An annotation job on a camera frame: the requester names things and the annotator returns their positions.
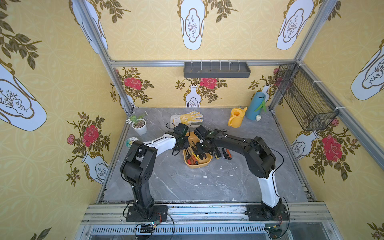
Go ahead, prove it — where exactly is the white potted succulent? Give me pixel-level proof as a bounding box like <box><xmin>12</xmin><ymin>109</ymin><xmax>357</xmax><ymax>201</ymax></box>
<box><xmin>126</xmin><ymin>115</ymin><xmax>147</xmax><ymax>135</ymax></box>

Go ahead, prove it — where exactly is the green tape roll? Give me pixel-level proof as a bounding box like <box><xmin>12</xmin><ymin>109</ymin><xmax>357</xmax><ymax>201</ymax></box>
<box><xmin>126</xmin><ymin>137</ymin><xmax>139</xmax><ymax>148</ymax></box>

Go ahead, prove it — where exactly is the grey wall shelf rack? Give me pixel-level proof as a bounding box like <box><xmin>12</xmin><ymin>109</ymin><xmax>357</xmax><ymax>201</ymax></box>
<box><xmin>183</xmin><ymin>61</ymin><xmax>251</xmax><ymax>79</ymax></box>

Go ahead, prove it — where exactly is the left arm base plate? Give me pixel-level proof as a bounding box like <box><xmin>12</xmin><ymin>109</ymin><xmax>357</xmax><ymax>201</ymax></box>
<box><xmin>126</xmin><ymin>205</ymin><xmax>168</xmax><ymax>223</ymax></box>

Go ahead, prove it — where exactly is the yellow plastic storage box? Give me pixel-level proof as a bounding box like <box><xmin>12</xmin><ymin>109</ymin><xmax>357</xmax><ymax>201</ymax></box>
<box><xmin>183</xmin><ymin>133</ymin><xmax>213</xmax><ymax>169</ymax></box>

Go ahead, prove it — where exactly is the yellow watering can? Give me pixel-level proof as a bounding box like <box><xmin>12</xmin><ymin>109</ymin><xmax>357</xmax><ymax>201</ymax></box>
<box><xmin>228</xmin><ymin>107</ymin><xmax>248</xmax><ymax>128</ymax></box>

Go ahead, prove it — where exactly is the yellow white work glove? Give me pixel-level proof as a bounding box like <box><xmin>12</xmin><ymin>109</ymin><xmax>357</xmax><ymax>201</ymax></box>
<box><xmin>170</xmin><ymin>111</ymin><xmax>204</xmax><ymax>127</ymax></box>

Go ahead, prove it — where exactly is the orange black handle screwdriver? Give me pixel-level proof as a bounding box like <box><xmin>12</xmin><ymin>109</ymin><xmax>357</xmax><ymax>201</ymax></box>
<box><xmin>226</xmin><ymin>149</ymin><xmax>232</xmax><ymax>160</ymax></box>

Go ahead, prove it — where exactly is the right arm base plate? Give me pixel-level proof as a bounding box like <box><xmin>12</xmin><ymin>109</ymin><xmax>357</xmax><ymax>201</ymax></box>
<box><xmin>245</xmin><ymin>204</ymin><xmax>290</xmax><ymax>221</ymax></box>

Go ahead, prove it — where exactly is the black wire mesh basket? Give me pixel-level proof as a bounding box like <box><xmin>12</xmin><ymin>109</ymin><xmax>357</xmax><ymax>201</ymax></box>
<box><xmin>275</xmin><ymin>63</ymin><xmax>339</xmax><ymax>131</ymax></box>

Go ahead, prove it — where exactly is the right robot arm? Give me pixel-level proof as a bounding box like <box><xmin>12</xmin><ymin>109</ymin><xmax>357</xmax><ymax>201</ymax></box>
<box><xmin>194</xmin><ymin>126</ymin><xmax>282</xmax><ymax>210</ymax></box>

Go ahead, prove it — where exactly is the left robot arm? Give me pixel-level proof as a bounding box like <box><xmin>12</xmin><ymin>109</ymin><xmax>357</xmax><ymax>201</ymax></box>
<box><xmin>120</xmin><ymin>123</ymin><xmax>190</xmax><ymax>222</ymax></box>

